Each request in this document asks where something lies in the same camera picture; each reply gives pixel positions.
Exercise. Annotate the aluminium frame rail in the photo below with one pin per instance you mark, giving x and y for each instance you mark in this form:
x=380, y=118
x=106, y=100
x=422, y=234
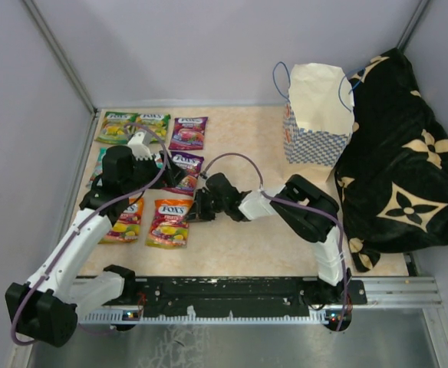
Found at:
x=371, y=291

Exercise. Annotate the blue checkered paper bag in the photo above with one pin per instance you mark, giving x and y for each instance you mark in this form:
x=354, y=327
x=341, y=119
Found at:
x=318, y=120

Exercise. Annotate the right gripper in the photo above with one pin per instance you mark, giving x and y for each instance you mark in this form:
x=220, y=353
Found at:
x=197, y=212

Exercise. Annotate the purple snack bag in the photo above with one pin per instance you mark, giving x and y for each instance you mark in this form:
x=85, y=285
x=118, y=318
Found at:
x=188, y=133
x=192, y=165

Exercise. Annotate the black floral blanket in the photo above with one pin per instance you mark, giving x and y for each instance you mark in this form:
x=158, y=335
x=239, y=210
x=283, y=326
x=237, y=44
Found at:
x=392, y=178

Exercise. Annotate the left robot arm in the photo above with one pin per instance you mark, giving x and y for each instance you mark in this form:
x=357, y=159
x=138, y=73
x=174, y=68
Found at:
x=44, y=308

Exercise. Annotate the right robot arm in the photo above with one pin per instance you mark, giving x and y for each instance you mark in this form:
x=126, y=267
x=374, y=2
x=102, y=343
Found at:
x=311, y=214

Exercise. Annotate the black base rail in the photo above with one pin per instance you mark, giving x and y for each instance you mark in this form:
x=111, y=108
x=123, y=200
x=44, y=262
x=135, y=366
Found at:
x=213, y=308

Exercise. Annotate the fruits candy bag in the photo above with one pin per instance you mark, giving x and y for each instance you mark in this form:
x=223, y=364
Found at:
x=169, y=228
x=127, y=227

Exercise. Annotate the teal snack bag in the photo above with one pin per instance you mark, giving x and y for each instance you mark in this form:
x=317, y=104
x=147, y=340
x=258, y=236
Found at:
x=158, y=158
x=97, y=167

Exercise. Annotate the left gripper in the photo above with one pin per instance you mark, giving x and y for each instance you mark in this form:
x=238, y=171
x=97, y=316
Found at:
x=174, y=174

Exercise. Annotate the green candy bag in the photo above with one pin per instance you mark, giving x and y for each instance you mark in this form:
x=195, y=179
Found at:
x=157, y=122
x=115, y=127

